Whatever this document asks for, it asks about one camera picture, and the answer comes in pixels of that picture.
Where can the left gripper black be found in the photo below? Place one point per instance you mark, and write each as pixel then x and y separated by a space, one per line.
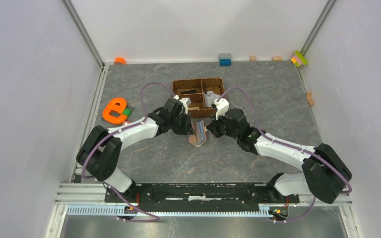
pixel 187 129

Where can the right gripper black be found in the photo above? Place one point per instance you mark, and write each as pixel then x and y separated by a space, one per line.
pixel 213 127

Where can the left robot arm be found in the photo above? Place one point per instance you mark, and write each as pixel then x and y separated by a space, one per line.
pixel 100 152

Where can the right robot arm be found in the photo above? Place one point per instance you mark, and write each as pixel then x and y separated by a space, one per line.
pixel 323 173

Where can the grey cards in basket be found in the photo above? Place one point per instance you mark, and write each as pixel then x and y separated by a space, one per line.
pixel 209 98

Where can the black item in basket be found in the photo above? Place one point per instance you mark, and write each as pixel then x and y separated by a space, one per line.
pixel 193 91

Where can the brown woven divided basket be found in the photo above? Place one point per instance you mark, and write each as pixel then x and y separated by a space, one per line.
pixel 197 108

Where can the green toy block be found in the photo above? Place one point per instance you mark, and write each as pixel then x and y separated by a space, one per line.
pixel 127 112

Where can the orange tape dispenser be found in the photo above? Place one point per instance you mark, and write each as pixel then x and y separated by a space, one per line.
pixel 113 113

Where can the blue grey toy bricks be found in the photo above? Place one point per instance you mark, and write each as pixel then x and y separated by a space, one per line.
pixel 225 59

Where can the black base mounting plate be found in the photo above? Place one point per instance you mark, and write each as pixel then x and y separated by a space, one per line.
pixel 205 197

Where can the orange round cap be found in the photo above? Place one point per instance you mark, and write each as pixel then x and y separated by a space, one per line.
pixel 119 60

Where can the curved tan wooden piece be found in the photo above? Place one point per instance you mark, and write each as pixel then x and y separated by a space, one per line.
pixel 309 98

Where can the green pink toy bricks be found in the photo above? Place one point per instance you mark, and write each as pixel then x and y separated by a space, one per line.
pixel 298 59

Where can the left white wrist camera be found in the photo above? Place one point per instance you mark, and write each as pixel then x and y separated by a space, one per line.
pixel 185 101

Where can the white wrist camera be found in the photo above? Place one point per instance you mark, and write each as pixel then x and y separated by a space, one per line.
pixel 221 107
pixel 185 101

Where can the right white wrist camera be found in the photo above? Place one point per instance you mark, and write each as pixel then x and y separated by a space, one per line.
pixel 221 107

